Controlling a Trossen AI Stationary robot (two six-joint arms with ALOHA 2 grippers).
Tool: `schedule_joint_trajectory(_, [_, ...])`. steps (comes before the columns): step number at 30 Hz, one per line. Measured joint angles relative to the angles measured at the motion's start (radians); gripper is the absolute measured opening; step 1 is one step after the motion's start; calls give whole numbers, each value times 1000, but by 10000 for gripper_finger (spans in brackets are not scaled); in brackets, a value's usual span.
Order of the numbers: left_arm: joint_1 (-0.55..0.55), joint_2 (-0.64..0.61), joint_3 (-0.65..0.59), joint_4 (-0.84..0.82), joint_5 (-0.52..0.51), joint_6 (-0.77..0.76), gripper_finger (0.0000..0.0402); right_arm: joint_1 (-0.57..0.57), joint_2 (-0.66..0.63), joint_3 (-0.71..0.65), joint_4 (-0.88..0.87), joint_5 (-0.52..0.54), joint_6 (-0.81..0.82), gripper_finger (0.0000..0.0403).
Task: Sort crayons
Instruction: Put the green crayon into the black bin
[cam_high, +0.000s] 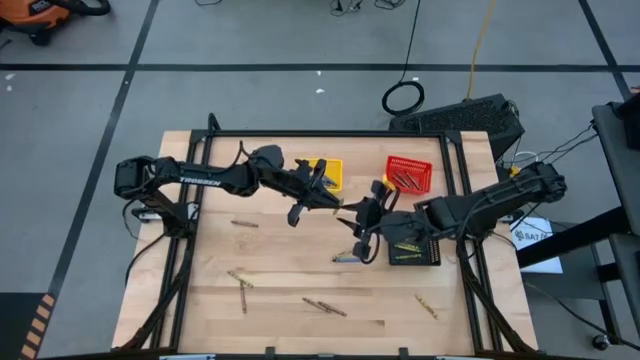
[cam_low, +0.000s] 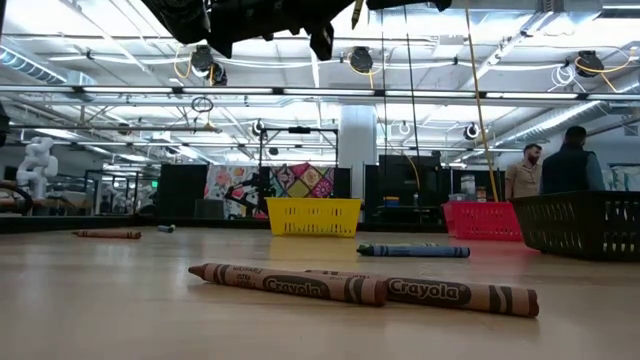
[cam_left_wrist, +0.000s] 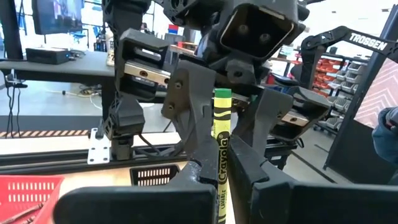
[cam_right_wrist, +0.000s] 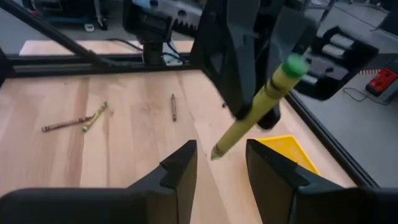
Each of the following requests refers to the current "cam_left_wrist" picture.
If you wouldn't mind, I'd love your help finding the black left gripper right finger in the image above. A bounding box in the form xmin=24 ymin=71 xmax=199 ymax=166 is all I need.
xmin=228 ymin=136 xmax=398 ymax=224

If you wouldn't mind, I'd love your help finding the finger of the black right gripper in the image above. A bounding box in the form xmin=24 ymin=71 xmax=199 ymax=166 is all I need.
xmin=161 ymin=60 xmax=218 ymax=156
xmin=233 ymin=88 xmax=293 ymax=156

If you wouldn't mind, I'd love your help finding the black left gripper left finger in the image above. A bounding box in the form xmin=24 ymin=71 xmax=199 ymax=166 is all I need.
xmin=53 ymin=138 xmax=220 ymax=224

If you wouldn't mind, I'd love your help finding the green Crayola crayon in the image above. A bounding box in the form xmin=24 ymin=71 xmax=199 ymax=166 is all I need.
xmin=210 ymin=88 xmax=233 ymax=224

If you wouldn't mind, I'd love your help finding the black plastic basket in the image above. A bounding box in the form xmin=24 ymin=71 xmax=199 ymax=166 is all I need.
xmin=129 ymin=164 xmax=181 ymax=187

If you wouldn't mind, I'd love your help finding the black partition panel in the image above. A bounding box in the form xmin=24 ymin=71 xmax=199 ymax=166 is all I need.
xmin=326 ymin=118 xmax=398 ymax=184

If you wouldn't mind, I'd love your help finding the black desk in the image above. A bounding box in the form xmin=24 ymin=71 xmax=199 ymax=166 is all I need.
xmin=0 ymin=50 xmax=116 ymax=83

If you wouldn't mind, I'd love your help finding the white metal mounting plate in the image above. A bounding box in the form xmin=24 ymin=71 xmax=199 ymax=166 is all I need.
xmin=86 ymin=127 xmax=111 ymax=165

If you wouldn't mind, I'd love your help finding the shelf with red grey bins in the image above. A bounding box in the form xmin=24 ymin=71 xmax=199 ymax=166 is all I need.
xmin=312 ymin=57 xmax=369 ymax=131

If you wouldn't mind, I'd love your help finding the person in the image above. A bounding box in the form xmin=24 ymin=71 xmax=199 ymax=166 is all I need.
xmin=371 ymin=106 xmax=398 ymax=186

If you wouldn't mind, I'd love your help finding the black box on desk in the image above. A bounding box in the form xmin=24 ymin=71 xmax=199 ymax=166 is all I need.
xmin=25 ymin=47 xmax=70 ymax=65

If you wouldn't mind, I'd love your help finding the black metal stand beam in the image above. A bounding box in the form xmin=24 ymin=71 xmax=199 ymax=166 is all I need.
xmin=323 ymin=4 xmax=398 ymax=170

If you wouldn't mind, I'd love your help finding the black monitor screen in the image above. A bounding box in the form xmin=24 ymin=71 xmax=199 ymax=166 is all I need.
xmin=31 ymin=0 xmax=84 ymax=35

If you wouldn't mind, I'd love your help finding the pink chevron panel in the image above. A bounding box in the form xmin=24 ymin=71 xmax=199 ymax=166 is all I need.
xmin=354 ymin=57 xmax=398 ymax=130

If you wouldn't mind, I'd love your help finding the red plastic basket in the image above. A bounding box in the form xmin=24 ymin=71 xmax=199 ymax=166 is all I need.
xmin=0 ymin=175 xmax=65 ymax=224

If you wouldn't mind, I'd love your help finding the black right gripper cable loop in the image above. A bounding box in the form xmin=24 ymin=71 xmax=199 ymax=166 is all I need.
xmin=136 ymin=133 xmax=187 ymax=156

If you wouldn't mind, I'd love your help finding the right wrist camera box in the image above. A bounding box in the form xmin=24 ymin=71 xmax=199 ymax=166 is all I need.
xmin=217 ymin=2 xmax=296 ymax=62

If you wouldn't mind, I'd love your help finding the black aluminium table frame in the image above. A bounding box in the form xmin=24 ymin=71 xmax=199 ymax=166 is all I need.
xmin=0 ymin=136 xmax=299 ymax=175

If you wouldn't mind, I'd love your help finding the black vertical post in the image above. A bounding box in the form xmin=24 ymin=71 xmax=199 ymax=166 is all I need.
xmin=0 ymin=0 xmax=23 ymax=60

